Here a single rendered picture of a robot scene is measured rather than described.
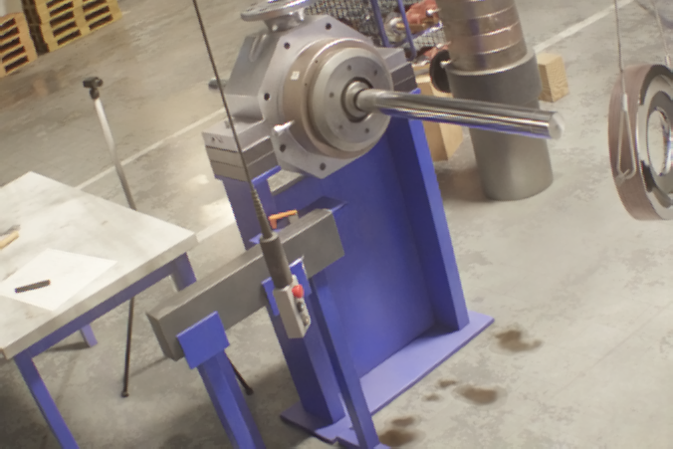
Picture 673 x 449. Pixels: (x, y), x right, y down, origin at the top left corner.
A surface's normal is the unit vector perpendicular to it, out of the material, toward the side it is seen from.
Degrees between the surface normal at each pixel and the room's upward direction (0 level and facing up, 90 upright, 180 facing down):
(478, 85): 90
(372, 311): 90
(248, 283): 90
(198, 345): 90
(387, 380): 0
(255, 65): 45
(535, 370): 0
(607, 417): 0
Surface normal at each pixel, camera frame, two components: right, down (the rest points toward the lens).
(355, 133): 0.63, 0.15
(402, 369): -0.25, -0.88
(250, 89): -0.70, -0.31
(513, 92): 0.17, 0.36
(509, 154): -0.21, 0.45
